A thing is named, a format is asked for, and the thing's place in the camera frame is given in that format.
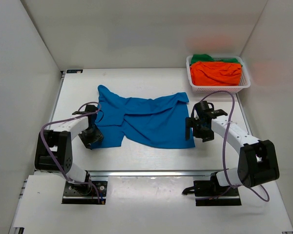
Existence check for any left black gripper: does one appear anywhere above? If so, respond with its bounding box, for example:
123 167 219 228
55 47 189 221
77 125 105 150

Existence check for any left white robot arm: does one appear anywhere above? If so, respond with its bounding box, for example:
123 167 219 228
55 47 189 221
34 102 104 202

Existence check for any green t shirt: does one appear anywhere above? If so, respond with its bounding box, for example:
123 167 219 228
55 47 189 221
190 54 240 65

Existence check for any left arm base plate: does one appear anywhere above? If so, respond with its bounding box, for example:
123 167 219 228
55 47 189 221
62 177 108 205

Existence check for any orange t shirt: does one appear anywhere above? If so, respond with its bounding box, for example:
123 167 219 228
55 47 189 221
190 61 242 86

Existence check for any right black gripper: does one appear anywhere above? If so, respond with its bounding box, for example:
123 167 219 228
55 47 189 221
186 117 213 142

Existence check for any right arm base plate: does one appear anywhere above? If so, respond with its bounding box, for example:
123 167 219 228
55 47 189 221
182 176 242 207

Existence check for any dark label sticker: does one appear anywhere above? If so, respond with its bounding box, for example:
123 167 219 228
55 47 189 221
66 69 83 74

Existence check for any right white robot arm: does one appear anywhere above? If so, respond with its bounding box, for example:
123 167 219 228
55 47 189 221
186 101 280 195

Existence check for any blue t shirt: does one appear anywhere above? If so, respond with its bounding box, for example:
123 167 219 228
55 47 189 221
90 85 195 149

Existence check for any white plastic basket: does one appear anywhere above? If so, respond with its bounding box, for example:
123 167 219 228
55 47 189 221
186 54 251 94

